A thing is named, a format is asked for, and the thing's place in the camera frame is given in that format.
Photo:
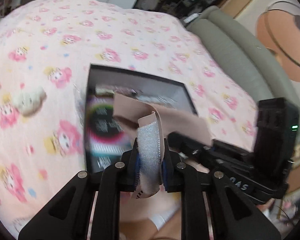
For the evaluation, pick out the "white blue-print packet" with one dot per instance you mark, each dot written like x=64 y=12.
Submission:
x=160 y=98

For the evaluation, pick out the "pink printed fleece cloth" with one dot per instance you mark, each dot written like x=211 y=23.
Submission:
x=145 y=207

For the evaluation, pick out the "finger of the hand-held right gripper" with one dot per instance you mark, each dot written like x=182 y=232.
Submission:
x=187 y=145

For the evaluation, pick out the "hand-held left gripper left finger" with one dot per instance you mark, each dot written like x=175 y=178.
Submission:
x=133 y=170

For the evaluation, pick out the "black storage box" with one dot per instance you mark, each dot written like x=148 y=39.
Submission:
x=140 y=80

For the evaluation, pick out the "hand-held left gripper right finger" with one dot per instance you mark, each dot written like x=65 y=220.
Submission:
x=168 y=175

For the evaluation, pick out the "white power strip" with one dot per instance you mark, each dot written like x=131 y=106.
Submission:
x=191 y=18

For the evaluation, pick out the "clear crinkled plastic wrap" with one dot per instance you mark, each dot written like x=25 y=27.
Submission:
x=78 y=100

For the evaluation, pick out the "pink cartoon printed blanket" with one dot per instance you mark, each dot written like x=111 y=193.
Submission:
x=52 y=42

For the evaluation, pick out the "white plush toy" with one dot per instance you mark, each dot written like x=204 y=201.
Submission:
x=30 y=101

